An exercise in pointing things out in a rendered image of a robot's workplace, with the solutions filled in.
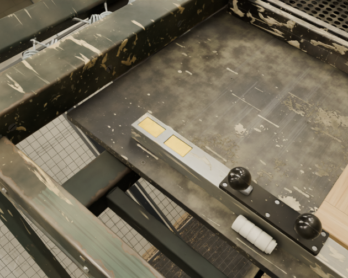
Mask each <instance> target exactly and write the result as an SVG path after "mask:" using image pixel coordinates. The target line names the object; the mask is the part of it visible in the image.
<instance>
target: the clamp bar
mask: <svg viewBox="0 0 348 278"><path fill-rule="evenodd" d="M226 12H227V13H229V14H231V15H233V16H235V17H237V18H239V19H241V20H243V21H245V22H247V23H249V24H251V25H253V26H255V27H257V28H259V29H261V30H263V31H265V32H267V33H269V34H271V35H272V36H274V37H276V38H278V39H280V40H282V41H284V42H286V43H288V44H290V45H292V46H294V47H296V48H298V49H300V50H302V51H304V52H306V53H308V54H310V55H312V56H314V57H316V58H318V59H320V60H322V61H324V62H326V63H328V64H330V65H332V66H334V67H335V68H337V69H339V70H341V71H343V72H345V73H347V74H348V33H347V32H345V31H343V30H341V29H338V28H336V27H334V26H332V25H330V24H328V23H326V22H323V21H321V20H319V19H317V18H315V17H313V16H311V15H309V14H306V13H304V12H302V11H300V10H298V9H295V8H293V7H291V6H289V5H287V4H285V3H283V2H280V1H278V0H229V2H228V7H227V10H226Z"/></svg>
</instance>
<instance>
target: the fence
mask: <svg viewBox="0 0 348 278"><path fill-rule="evenodd" d="M147 117H148V118H149V119H151V120H152V121H154V122H155V123H157V124H158V125H160V126H161V127H162V128H164V129H165V131H164V132H163V133H162V134H160V135H159V136H158V137H154V136H153V135H151V134H150V133H148V132H147V131H145V130H144V129H143V128H141V127H140V126H139V125H138V124H140V123H141V122H142V121H144V120H145V119H146V118H147ZM173 135H174V136H175V137H177V138H178V139H180V140H181V141H182V142H184V143H185V144H187V145H188V146H190V147H191V148H192V149H191V150H190V151H189V152H188V153H187V154H186V155H185V156H184V157H182V156H180V155H179V154H178V153H176V152H175V151H174V150H172V149H171V148H169V147H168V146H167V145H165V144H164V143H165V142H166V141H167V140H168V139H169V138H170V137H172V136H173ZM131 137H132V138H133V139H135V140H136V141H138V142H139V143H140V144H142V145H143V146H144V147H146V148H147V149H148V150H150V151H151V152H152V153H154V154H155V155H157V156H158V157H159V158H161V159H162V160H163V161H165V162H166V163H167V164H169V165H170V166H171V167H173V168H174V169H176V170H177V171H178V172H180V173H181V174H182V175H184V176H185V177H186V178H188V179H189V180H190V181H192V182H193V183H195V184H196V185H198V186H199V187H200V188H201V189H203V190H204V191H206V192H207V193H208V194H209V195H211V196H212V197H214V198H215V199H217V200H218V201H219V202H221V203H222V204H223V205H225V206H226V207H227V208H229V209H230V210H232V212H234V213H236V214H237V215H238V216H239V215H243V216H244V217H245V218H247V220H249V221H251V222H252V223H253V224H255V226H258V227H259V228H260V229H262V231H264V232H266V233H267V234H268V235H270V236H271V237H272V238H273V239H274V240H276V243H277V244H278V245H279V246H280V247H282V248H283V249H284V250H286V251H287V252H289V253H290V254H291V255H293V256H294V257H295V258H297V259H298V260H299V261H301V262H302V263H303V264H305V265H306V266H307V267H309V268H310V269H312V270H313V271H315V272H316V273H317V274H318V275H320V276H321V277H323V278H348V250H347V249H345V248H344V247H342V246H341V245H340V244H338V243H337V242H335V241H334V240H332V239H331V238H329V237H328V238H327V240H326V242H325V243H324V245H323V247H322V248H321V250H320V252H319V254H318V255H317V256H313V255H312V254H311V253H309V252H308V251H306V250H305V249H304V248H302V247H301V246H300V245H298V244H297V243H295V242H294V241H292V240H291V239H290V238H288V237H287V236H285V235H284V234H283V233H281V232H280V231H279V230H277V229H276V228H274V227H273V226H272V225H270V224H269V223H267V222H266V221H265V220H263V219H262V218H261V217H259V216H258V215H257V214H255V213H253V212H252V211H251V210H249V209H248V208H247V207H245V206H244V205H243V204H241V203H239V202H238V201H237V200H235V199H234V198H233V197H231V196H230V195H229V194H227V193H226V192H224V191H223V190H222V189H220V188H219V184H220V182H221V181H222V180H223V179H224V178H225V177H226V176H227V174H228V173H229V171H230V170H231V169H229V168H228V167H226V166H225V165H223V164H222V163H220V162H219V161H217V160H216V159H215V158H213V157H212V156H210V155H209V154H207V153H206V152H205V151H203V150H201V149H200V148H199V147H197V146H196V145H194V144H193V143H192V142H190V141H189V140H187V139H185V138H184V137H183V136H181V135H180V134H178V133H177V132H176V131H174V130H173V129H171V128H169V127H168V126H167V125H165V124H164V123H162V122H161V121H160V120H158V119H157V118H155V117H153V116H152V115H151V114H149V113H146V114H145V115H143V116H142V117H141V118H139V119H138V120H136V121H135V122H134V123H133V124H132V125H131Z"/></svg>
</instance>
